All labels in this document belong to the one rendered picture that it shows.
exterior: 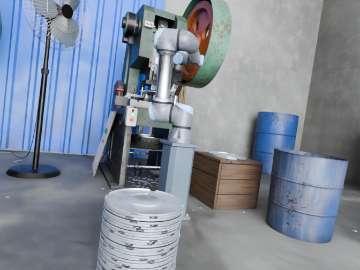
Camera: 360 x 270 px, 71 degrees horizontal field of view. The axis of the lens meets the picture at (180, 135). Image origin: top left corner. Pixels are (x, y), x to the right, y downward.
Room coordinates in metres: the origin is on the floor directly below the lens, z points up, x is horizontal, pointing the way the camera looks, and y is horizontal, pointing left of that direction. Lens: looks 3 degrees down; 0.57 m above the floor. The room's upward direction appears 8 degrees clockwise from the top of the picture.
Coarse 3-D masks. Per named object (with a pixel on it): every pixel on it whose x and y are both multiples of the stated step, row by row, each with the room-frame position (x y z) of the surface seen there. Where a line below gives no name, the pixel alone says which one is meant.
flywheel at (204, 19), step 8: (200, 8) 2.36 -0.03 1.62; (208, 8) 2.21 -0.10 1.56; (192, 16) 2.51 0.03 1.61; (200, 16) 2.41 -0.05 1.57; (208, 16) 2.26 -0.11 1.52; (192, 24) 2.56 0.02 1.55; (200, 24) 2.39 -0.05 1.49; (208, 24) 2.24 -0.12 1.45; (192, 32) 2.54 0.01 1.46; (200, 32) 2.37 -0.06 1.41; (208, 32) 2.23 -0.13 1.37; (200, 40) 2.35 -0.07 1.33; (208, 40) 2.13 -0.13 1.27; (200, 48) 2.33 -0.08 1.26; (184, 64) 2.62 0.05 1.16; (184, 72) 2.53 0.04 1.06; (192, 72) 2.34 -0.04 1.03
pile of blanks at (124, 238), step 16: (112, 208) 0.81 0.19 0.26; (112, 224) 0.82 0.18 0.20; (128, 224) 0.80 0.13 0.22; (144, 224) 0.78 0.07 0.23; (160, 224) 0.80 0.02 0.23; (176, 224) 0.86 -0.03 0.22; (112, 240) 0.80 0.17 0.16; (128, 240) 0.78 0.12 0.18; (144, 240) 0.80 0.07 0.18; (160, 240) 0.81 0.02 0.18; (176, 240) 0.87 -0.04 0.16; (112, 256) 0.80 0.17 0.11; (128, 256) 0.78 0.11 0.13; (144, 256) 0.80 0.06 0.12; (160, 256) 0.81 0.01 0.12
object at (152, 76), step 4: (156, 52) 2.18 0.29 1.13; (156, 56) 2.19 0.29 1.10; (152, 60) 2.17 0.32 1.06; (156, 60) 2.19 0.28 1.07; (152, 64) 2.17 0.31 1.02; (156, 64) 2.19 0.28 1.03; (152, 68) 2.16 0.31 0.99; (156, 68) 2.18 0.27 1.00; (148, 72) 2.19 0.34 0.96; (152, 72) 2.18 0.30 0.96; (156, 72) 2.16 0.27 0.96; (148, 76) 2.18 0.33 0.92; (152, 76) 2.17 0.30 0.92; (156, 76) 2.16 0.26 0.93; (152, 80) 2.18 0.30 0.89
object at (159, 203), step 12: (120, 192) 0.99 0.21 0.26; (132, 192) 1.01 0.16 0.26; (144, 192) 1.03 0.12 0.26; (156, 192) 1.05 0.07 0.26; (108, 204) 0.83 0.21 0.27; (120, 204) 0.86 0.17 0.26; (132, 204) 0.87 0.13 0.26; (144, 204) 0.87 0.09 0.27; (156, 204) 0.89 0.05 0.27; (168, 204) 0.92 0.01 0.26; (180, 204) 0.94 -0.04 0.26
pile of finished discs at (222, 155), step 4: (212, 152) 2.04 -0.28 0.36; (216, 152) 2.08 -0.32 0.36; (220, 152) 2.11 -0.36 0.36; (224, 152) 2.11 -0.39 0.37; (216, 156) 1.86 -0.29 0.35; (220, 156) 1.84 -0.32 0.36; (224, 156) 1.85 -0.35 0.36; (228, 156) 1.88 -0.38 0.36; (232, 156) 1.91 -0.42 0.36; (236, 156) 1.96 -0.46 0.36; (240, 156) 1.99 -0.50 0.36; (244, 156) 1.98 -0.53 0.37
